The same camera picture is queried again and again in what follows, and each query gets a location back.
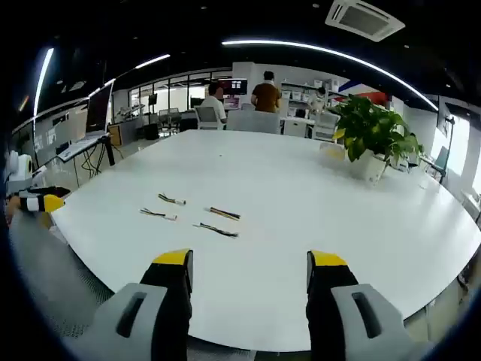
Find grey mesh office chair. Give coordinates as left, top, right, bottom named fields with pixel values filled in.
left=7, top=211, right=116, bottom=339

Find wall monitor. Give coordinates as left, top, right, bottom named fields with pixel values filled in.
left=217, top=78, right=250, bottom=96

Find wooden cabinet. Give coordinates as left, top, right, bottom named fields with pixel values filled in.
left=107, top=123, right=124, bottom=147

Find ceiling light strip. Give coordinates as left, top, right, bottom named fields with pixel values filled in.
left=221, top=39, right=440, bottom=112
left=134, top=53, right=171, bottom=70
left=32, top=47, right=56, bottom=118

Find JST connector yellow green wires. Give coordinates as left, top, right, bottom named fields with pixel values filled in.
left=157, top=193, right=188, bottom=206

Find green potted plant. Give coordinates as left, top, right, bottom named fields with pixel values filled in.
left=325, top=93, right=425, bottom=163

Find teal chair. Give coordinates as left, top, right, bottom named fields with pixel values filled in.
left=431, top=145, right=451, bottom=178

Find white plant pot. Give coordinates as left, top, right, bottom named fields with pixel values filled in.
left=351, top=149, right=389, bottom=186

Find silver laptop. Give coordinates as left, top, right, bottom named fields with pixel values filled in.
left=56, top=80, right=116, bottom=162

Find JST connector multicoloured wires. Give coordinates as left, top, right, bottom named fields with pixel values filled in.
left=204, top=206, right=242, bottom=221

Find JST connector dark thin wires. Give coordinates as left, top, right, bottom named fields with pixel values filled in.
left=192, top=222, right=240, bottom=238

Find white office chair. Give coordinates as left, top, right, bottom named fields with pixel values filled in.
left=313, top=111, right=341, bottom=142
left=193, top=105, right=222, bottom=131

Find black laptop stand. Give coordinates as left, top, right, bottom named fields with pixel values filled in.
left=73, top=135, right=116, bottom=181

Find JST connector pale wires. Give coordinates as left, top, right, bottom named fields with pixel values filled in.
left=139, top=208, right=178, bottom=221

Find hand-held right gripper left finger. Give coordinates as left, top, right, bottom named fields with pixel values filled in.
left=74, top=247, right=195, bottom=361

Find ceiling air conditioner vent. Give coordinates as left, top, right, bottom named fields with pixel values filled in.
left=325, top=0, right=407, bottom=43

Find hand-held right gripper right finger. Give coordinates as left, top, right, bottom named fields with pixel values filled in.
left=306, top=250, right=414, bottom=361

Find white yellow box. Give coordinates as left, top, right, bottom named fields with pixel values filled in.
left=319, top=141, right=347, bottom=162

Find white storage shelf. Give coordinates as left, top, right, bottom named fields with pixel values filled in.
left=280, top=77, right=341, bottom=102

